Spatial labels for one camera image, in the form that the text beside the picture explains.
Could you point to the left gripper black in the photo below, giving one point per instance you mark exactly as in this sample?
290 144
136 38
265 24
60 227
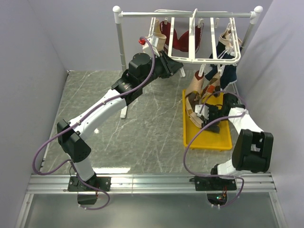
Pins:
170 65

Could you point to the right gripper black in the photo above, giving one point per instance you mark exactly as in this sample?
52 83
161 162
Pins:
212 108

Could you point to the white clip drying hanger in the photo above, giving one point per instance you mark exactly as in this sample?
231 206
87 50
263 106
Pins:
195 18

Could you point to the brown beige underwear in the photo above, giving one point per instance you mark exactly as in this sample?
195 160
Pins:
191 101

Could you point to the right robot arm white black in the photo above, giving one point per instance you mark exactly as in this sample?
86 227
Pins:
253 148

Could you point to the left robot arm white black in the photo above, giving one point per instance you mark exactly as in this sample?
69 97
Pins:
142 70

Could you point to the beige underwear on hanger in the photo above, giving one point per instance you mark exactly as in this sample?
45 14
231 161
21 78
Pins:
155 29

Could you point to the patterned beige red underwear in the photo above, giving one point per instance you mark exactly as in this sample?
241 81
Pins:
196 86

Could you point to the navy blue underwear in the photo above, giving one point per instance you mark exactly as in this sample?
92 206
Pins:
229 75

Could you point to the black beige-waistband underwear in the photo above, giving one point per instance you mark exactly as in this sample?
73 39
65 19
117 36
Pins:
225 40

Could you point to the yellow plastic tray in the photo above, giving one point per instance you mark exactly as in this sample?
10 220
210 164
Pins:
206 140

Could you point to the red lace bra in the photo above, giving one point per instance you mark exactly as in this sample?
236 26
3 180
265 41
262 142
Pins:
181 43

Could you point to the metal clothes rack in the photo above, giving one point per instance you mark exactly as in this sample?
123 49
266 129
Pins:
162 92

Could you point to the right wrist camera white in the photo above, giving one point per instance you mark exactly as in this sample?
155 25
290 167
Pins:
202 111

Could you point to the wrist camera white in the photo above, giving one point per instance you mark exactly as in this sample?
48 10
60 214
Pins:
152 44
202 111

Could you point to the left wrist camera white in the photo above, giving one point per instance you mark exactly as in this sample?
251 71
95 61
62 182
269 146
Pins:
152 44

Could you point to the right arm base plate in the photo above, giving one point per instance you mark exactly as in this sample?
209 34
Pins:
213 183

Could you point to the aluminium mounting rail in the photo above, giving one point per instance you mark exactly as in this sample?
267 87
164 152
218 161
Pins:
164 183

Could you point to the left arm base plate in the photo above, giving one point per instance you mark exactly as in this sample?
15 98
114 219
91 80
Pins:
102 183

